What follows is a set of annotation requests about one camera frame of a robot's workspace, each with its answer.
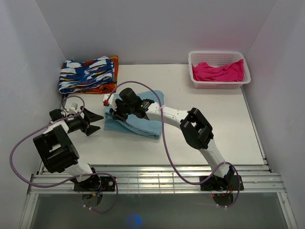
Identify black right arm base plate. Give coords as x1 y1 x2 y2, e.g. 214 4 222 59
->
200 175 244 191

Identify white plastic basket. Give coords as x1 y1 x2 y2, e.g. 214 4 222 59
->
188 51 251 89

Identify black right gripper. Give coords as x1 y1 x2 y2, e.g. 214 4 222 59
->
110 100 134 122

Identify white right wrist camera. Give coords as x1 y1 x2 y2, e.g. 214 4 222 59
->
102 94 117 108

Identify aluminium table edge rail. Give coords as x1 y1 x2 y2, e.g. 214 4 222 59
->
19 164 297 229

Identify pink trousers in basket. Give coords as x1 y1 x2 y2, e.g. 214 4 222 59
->
192 59 244 82

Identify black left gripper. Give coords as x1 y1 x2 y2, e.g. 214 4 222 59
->
67 106 103 136

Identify light blue trousers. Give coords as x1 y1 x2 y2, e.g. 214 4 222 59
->
103 89 165 140

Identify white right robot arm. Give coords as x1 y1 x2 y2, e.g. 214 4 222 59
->
104 88 234 189

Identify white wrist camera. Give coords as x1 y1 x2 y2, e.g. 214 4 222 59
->
102 94 117 108
68 103 79 115

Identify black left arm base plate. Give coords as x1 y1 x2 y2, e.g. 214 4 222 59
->
72 175 115 192

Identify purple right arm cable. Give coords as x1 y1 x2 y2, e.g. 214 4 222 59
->
104 81 241 208

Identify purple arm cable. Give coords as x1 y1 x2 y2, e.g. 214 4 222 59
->
9 95 119 213
104 81 241 208

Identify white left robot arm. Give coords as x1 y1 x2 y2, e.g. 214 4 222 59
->
33 108 103 191

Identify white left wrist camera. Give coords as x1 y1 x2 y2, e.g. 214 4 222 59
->
68 103 79 115

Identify blue white patterned folded trousers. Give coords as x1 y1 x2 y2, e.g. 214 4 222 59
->
58 56 119 94

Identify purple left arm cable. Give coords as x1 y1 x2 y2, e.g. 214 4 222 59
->
9 95 119 213

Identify orange folded trousers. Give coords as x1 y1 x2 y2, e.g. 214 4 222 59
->
80 55 120 95

